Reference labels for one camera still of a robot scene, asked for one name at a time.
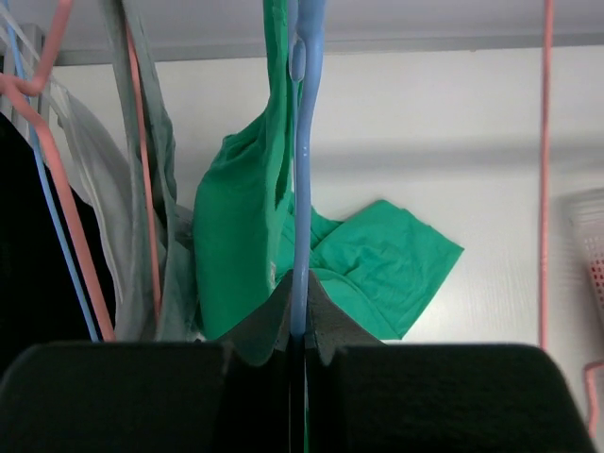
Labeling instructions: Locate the white plastic basket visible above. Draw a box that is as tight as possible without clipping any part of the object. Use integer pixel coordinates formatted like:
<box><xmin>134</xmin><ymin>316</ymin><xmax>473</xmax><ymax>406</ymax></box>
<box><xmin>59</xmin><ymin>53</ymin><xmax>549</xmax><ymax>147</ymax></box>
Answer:
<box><xmin>563</xmin><ymin>188</ymin><xmax>604</xmax><ymax>327</ymax></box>

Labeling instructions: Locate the pink hanger under grey top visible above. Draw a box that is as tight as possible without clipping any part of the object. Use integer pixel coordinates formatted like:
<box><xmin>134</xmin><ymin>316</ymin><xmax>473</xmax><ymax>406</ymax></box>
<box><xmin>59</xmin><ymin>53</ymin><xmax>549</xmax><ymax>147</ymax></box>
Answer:
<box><xmin>1</xmin><ymin>1</ymin><xmax>161</xmax><ymax>342</ymax></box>

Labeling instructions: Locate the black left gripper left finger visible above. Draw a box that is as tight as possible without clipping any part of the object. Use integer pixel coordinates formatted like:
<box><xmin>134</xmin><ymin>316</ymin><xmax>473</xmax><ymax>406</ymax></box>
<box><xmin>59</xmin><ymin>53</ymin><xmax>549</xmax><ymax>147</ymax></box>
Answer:
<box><xmin>211</xmin><ymin>272</ymin><xmax>292</xmax><ymax>452</ymax></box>

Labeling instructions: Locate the blue hanger under white top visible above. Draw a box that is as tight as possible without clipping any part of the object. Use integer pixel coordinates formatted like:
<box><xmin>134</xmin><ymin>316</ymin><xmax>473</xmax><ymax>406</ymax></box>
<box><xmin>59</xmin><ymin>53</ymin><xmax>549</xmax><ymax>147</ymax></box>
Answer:
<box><xmin>1</xmin><ymin>1</ymin><xmax>115</xmax><ymax>342</ymax></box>

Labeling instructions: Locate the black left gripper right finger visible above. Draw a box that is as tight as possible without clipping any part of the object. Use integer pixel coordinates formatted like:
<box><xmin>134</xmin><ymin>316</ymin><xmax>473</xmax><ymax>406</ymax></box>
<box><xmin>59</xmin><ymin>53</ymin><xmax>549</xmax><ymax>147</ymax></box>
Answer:
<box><xmin>305</xmin><ymin>274</ymin><xmax>380</xmax><ymax>452</ymax></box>

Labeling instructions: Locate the blue hanger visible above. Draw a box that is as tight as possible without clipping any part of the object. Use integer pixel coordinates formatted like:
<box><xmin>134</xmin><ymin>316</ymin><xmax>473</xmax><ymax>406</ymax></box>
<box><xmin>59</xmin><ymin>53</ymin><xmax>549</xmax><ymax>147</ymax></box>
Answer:
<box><xmin>288</xmin><ymin>0</ymin><xmax>327</xmax><ymax>340</ymax></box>
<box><xmin>1</xmin><ymin>1</ymin><xmax>115</xmax><ymax>342</ymax></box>

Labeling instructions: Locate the grey tank top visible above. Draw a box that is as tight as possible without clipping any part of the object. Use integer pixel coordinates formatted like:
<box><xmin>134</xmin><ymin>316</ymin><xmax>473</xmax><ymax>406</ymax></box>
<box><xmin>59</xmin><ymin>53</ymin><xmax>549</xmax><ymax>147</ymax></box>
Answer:
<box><xmin>99</xmin><ymin>1</ymin><xmax>198</xmax><ymax>342</ymax></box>

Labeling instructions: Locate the black tank top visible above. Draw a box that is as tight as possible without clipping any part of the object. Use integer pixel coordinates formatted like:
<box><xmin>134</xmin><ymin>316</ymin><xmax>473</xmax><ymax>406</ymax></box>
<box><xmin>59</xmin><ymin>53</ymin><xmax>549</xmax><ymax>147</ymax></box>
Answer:
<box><xmin>1</xmin><ymin>118</ymin><xmax>90</xmax><ymax>369</ymax></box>

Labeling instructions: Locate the white tank top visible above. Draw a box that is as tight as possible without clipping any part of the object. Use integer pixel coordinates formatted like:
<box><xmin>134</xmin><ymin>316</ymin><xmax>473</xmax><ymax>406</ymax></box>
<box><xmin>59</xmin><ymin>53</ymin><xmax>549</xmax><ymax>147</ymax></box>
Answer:
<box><xmin>49</xmin><ymin>77</ymin><xmax>141</xmax><ymax>341</ymax></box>

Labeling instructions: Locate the pink plastic hanger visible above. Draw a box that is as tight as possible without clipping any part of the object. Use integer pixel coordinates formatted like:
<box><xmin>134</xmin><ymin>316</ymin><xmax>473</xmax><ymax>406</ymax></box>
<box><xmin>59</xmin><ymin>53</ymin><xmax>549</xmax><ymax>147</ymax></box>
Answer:
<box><xmin>538</xmin><ymin>0</ymin><xmax>603</xmax><ymax>438</ymax></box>

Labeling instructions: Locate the green tank top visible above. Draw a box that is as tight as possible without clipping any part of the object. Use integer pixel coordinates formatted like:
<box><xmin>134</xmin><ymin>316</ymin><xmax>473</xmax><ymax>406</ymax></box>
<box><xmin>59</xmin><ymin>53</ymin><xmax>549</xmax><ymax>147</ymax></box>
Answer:
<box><xmin>193</xmin><ymin>1</ymin><xmax>462</xmax><ymax>340</ymax></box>

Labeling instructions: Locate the left aluminium frame post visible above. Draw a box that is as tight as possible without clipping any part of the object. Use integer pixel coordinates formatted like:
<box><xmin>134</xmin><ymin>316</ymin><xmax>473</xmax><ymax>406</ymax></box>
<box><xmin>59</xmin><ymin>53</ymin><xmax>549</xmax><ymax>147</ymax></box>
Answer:
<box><xmin>1</xmin><ymin>24</ymin><xmax>50</xmax><ymax>143</ymax></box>

